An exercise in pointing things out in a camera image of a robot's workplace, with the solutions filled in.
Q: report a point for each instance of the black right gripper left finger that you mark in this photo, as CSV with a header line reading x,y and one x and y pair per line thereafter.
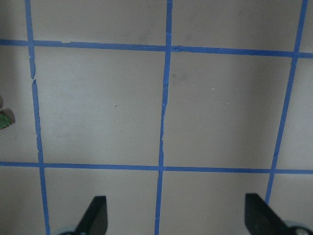
x,y
95,218

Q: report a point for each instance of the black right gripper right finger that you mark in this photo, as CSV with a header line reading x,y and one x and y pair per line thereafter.
x,y
260,219

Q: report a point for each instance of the red strawberry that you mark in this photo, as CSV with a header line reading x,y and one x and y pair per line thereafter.
x,y
5,121

